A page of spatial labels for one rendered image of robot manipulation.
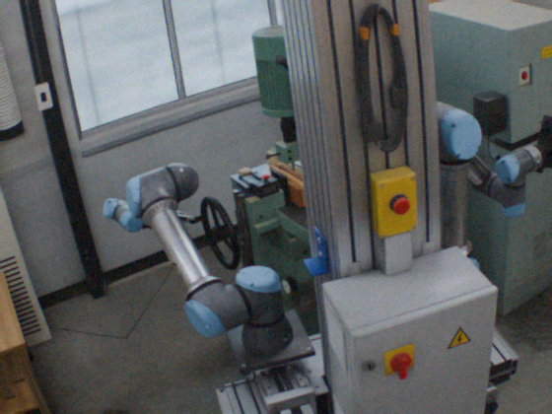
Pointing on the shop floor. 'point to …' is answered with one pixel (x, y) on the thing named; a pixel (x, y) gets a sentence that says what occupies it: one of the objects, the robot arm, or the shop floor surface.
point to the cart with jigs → (16, 363)
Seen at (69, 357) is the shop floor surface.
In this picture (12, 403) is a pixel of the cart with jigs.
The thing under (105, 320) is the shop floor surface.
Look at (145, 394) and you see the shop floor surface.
